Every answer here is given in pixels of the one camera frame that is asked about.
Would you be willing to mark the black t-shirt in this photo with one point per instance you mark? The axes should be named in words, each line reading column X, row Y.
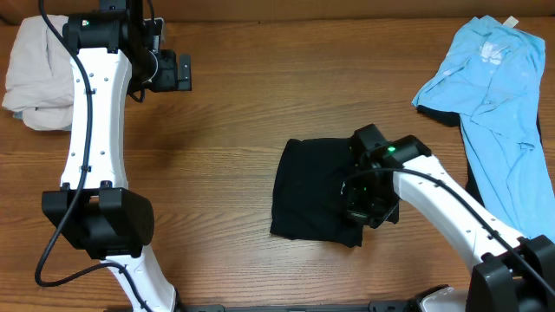
column 306, row 200

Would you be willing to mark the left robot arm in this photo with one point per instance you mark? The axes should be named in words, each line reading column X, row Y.
column 115, row 54

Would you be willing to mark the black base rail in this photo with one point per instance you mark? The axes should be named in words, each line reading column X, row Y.
column 299, row 307

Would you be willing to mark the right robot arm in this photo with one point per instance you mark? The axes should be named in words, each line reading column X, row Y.
column 509, row 272

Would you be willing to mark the light blue t-shirt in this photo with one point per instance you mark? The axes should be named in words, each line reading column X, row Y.
column 491, row 78

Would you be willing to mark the dark garment under blue shirt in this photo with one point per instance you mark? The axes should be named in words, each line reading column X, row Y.
column 450, row 119

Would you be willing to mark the white folded garment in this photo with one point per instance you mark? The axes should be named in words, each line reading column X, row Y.
column 39, row 81

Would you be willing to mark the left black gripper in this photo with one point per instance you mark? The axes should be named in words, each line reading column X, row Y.
column 185, row 72

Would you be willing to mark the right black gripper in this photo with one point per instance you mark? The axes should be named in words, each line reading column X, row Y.
column 362, row 215

